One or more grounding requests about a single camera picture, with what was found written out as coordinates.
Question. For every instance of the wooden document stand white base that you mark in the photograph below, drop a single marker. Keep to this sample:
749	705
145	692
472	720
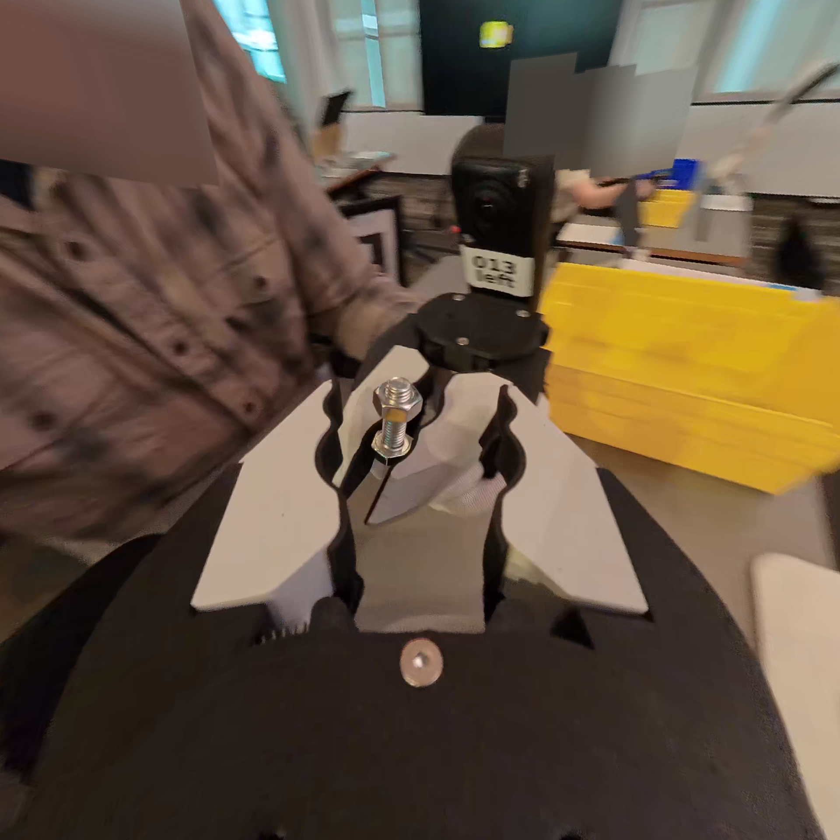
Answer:
807	683

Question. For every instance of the silver hex nut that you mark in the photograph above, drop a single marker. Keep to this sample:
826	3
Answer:
391	445

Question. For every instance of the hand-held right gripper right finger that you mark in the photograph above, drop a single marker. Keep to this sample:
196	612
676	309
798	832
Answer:
571	525

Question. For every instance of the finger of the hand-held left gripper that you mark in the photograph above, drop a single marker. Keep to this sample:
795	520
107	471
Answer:
446	453
361	407

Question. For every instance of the person's left forearm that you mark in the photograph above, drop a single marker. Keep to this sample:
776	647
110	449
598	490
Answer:
361	315

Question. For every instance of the silver hex bolt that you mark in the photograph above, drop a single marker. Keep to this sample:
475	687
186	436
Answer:
398	398

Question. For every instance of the dark wall screen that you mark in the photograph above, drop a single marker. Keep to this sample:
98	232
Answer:
525	40

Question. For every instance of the black framed sign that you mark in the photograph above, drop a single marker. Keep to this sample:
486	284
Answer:
381	236

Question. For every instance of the person's left hand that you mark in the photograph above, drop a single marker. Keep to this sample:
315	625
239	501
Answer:
475	492

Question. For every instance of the blue plastic bin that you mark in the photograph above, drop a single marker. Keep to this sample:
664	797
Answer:
685	173

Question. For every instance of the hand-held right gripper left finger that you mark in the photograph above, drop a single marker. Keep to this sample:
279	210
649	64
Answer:
269	525

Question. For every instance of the yellow plastic bin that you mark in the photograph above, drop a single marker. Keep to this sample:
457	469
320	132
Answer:
683	381

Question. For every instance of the small yellow bin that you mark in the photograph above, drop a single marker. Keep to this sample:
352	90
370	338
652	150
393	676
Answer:
667	209

